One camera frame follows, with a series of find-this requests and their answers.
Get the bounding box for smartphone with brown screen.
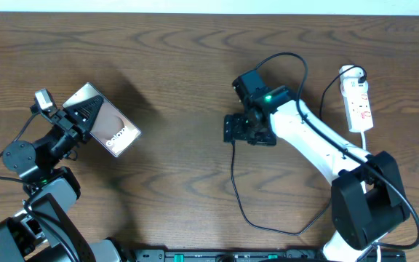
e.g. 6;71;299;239
63;82;141;157

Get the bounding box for black usb charging cable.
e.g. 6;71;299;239
229;65;368;237

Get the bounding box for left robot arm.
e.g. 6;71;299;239
0;95;129;261

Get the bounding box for white power strip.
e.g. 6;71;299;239
340;77;374;132

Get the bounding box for white usb wall charger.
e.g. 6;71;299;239
339;65;367;84

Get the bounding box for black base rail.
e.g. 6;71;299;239
100;238;407;262

